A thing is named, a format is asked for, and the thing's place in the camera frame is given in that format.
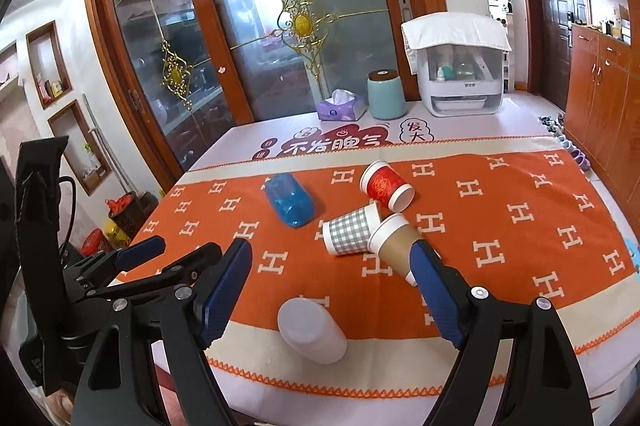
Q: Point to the brown bin with red bag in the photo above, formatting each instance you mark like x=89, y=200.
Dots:
x=131, y=216

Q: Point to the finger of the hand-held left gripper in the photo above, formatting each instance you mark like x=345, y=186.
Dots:
x=201, y=256
x=142, y=252

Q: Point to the grey checked paper cup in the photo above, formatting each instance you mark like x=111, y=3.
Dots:
x=350, y=232

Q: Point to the orange patterned blanket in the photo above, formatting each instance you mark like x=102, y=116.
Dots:
x=505, y=256

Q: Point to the white towel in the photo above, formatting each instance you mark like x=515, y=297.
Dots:
x=450, y=28

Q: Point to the blue plastic cup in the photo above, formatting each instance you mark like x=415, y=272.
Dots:
x=290, y=203

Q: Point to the brown paper cup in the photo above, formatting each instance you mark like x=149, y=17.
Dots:
x=392, y=248

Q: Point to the row of shoes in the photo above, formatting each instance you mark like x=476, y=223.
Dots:
x=570, y=143

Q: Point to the teal canister with brown lid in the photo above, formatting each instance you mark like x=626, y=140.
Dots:
x=386, y=98

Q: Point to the dark entry door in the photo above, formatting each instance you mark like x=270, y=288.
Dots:
x=552, y=36

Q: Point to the purple tissue box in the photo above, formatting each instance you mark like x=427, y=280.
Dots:
x=341, y=110

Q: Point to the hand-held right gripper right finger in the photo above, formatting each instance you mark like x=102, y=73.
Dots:
x=436, y=296

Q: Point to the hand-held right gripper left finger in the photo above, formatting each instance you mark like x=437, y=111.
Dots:
x=226, y=291

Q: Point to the red round tin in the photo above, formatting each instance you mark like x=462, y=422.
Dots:
x=96, y=242

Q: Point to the white translucent plastic cup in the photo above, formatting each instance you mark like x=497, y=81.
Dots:
x=312, y=331

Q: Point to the wooden cabinet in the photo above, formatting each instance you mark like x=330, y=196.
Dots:
x=600, y=96

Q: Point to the red paper cup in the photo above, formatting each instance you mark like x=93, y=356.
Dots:
x=384, y=186

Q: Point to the white countertop appliance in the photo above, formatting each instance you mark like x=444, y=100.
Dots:
x=465, y=86

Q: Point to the wooden wall niche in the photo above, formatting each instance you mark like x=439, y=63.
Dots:
x=80, y=146
x=47, y=66

